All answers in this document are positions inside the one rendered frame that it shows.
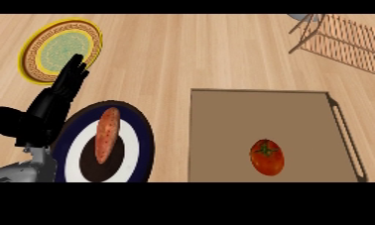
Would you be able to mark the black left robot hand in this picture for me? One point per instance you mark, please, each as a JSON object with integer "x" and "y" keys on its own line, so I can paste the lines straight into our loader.
{"x": 53, "y": 100}

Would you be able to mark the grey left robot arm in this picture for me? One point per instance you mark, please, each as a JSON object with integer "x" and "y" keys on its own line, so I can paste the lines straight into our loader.
{"x": 27, "y": 168}

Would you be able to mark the brown tray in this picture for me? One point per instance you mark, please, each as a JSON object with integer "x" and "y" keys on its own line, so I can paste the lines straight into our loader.
{"x": 254, "y": 120}

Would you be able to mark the orange sweet potato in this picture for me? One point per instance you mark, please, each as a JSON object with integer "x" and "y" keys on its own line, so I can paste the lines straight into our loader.
{"x": 106, "y": 133}

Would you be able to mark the yellow patterned plate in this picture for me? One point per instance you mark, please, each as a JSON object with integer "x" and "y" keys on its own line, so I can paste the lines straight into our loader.
{"x": 53, "y": 49}

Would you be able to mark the blue and white plate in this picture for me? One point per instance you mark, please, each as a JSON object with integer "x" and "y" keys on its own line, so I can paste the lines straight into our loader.
{"x": 129, "y": 136}

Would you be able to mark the red tomato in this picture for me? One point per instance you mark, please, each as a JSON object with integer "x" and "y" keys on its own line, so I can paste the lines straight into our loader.
{"x": 267, "y": 157}

